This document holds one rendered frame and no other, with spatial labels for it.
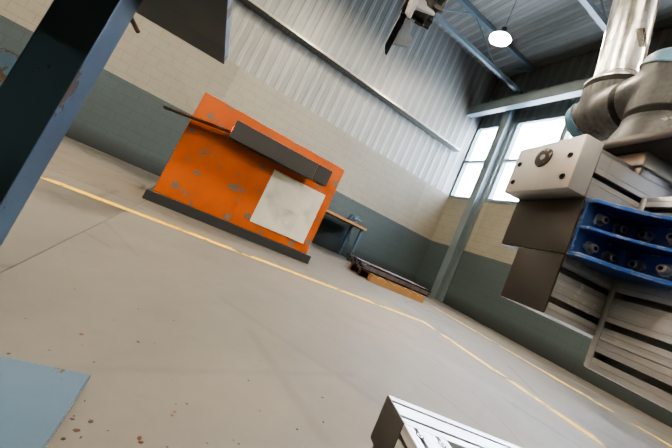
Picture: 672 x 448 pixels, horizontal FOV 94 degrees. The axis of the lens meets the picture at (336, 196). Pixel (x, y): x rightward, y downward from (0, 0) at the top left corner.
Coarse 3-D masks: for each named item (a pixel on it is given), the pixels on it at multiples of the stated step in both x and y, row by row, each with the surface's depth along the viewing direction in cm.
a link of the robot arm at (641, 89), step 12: (648, 60) 59; (660, 60) 57; (648, 72) 58; (660, 72) 56; (624, 84) 63; (636, 84) 59; (648, 84) 57; (660, 84) 55; (612, 96) 64; (624, 96) 62; (636, 96) 58; (648, 96) 56; (660, 96) 54; (612, 108) 64; (624, 108) 62
